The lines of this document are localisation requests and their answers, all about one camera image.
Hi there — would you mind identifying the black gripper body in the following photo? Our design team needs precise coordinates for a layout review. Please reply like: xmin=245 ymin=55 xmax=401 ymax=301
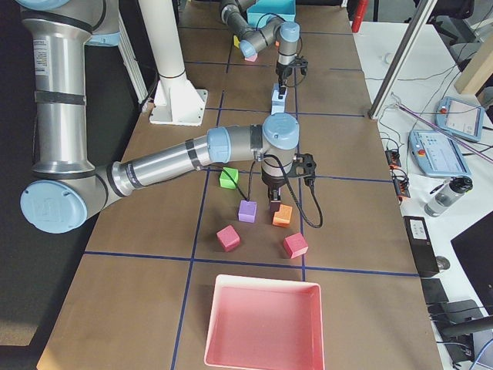
xmin=276 ymin=56 xmax=308 ymax=87
xmin=262 ymin=175 xmax=287 ymax=204

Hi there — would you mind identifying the light blue foam block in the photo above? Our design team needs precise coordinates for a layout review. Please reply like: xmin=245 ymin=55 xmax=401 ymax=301
xmin=270 ymin=99 xmax=286 ymax=115

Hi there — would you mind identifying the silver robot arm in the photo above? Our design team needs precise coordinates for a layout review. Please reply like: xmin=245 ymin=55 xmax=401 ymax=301
xmin=219 ymin=1 xmax=308 ymax=99

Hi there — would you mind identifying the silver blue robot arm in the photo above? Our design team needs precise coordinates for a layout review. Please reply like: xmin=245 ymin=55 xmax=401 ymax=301
xmin=16 ymin=1 xmax=307 ymax=234

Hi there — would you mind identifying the orange foam block right side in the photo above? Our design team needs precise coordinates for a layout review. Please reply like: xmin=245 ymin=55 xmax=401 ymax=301
xmin=272 ymin=204 xmax=293 ymax=227

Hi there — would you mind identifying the purple foam block right side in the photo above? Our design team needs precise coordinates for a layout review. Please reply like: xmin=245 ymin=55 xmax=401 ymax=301
xmin=238 ymin=200 xmax=257 ymax=223

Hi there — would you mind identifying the green foam block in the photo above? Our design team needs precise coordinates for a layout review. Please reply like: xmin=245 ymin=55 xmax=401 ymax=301
xmin=220 ymin=167 xmax=239 ymax=189

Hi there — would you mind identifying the yellow foam block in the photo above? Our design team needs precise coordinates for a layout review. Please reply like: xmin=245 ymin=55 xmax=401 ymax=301
xmin=233 ymin=35 xmax=240 ymax=49

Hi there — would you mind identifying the cyan plastic bin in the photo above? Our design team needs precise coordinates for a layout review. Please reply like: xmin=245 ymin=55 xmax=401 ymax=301
xmin=246 ymin=0 xmax=296 ymax=28

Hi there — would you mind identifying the red foam block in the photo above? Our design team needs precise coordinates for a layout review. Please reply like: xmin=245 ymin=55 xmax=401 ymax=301
xmin=216 ymin=225 xmax=240 ymax=252
xmin=283 ymin=232 xmax=309 ymax=259

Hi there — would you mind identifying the red fire extinguisher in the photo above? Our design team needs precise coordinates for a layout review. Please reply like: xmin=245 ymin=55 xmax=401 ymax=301
xmin=351 ymin=0 xmax=369 ymax=33

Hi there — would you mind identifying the pink plastic tray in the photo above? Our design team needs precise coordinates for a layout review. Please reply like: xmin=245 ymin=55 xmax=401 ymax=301
xmin=204 ymin=274 xmax=325 ymax=369

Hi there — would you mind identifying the teach pendant near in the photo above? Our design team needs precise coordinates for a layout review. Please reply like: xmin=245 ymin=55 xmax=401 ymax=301
xmin=408 ymin=129 xmax=471 ymax=177

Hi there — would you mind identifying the teach pendant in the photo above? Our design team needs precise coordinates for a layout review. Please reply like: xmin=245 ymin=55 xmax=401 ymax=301
xmin=408 ymin=129 xmax=471 ymax=177
xmin=435 ymin=96 xmax=485 ymax=143

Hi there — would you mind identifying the black power box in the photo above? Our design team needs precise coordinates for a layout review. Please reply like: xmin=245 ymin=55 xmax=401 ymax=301
xmin=403 ymin=216 xmax=439 ymax=278

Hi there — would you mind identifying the clear water bottle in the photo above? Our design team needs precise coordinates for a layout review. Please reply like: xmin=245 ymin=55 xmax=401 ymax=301
xmin=424 ymin=176 xmax=473 ymax=217

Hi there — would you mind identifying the teach pendant far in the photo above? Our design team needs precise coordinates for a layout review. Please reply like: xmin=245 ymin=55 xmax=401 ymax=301
xmin=435 ymin=96 xmax=485 ymax=143

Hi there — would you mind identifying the black monitor corner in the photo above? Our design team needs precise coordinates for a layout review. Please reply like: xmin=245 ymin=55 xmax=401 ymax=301
xmin=451 ymin=217 xmax=492 ymax=314

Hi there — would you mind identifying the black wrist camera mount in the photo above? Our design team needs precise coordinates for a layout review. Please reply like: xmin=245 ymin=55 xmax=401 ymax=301
xmin=290 ymin=153 xmax=317 ymax=179

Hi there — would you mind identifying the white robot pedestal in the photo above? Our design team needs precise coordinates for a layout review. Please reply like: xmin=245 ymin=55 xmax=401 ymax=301
xmin=139 ymin=0 xmax=208 ymax=126

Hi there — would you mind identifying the aluminium frame post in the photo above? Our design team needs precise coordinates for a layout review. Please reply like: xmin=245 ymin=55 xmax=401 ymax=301
xmin=368 ymin=0 xmax=438 ymax=119

